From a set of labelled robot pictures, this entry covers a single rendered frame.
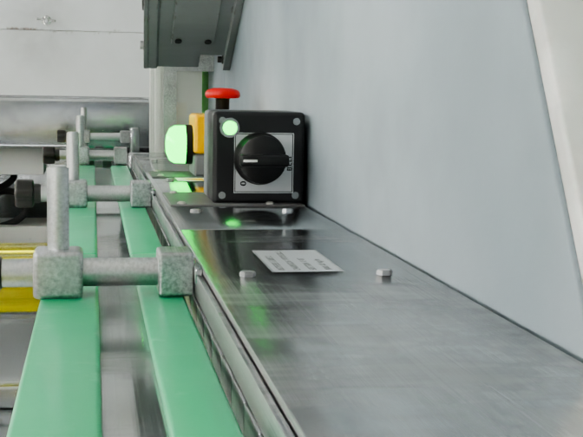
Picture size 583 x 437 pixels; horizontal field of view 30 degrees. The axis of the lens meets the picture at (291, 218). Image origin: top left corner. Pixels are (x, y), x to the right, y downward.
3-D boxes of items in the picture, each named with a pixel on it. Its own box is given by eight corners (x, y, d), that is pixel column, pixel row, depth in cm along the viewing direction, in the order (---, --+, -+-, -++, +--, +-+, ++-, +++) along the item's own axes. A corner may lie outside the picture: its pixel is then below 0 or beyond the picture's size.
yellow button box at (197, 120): (251, 172, 130) (188, 172, 128) (252, 109, 129) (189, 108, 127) (259, 177, 123) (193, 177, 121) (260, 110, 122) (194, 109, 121)
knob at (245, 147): (284, 184, 94) (291, 187, 91) (232, 184, 93) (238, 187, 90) (285, 132, 94) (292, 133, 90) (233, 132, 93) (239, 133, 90)
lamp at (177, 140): (189, 162, 127) (163, 162, 126) (190, 124, 126) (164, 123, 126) (193, 165, 122) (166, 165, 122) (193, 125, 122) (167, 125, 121)
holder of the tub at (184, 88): (202, 200, 189) (156, 200, 187) (203, 40, 186) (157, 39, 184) (212, 211, 172) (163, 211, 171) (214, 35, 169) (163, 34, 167)
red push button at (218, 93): (203, 116, 126) (203, 87, 126) (237, 117, 127) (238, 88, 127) (206, 118, 122) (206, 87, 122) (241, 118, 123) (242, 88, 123)
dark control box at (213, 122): (292, 195, 103) (203, 195, 101) (293, 110, 102) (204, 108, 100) (309, 204, 95) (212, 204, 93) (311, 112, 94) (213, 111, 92)
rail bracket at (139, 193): (153, 205, 109) (16, 205, 107) (153, 132, 109) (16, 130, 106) (155, 209, 106) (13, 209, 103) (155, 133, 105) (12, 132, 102)
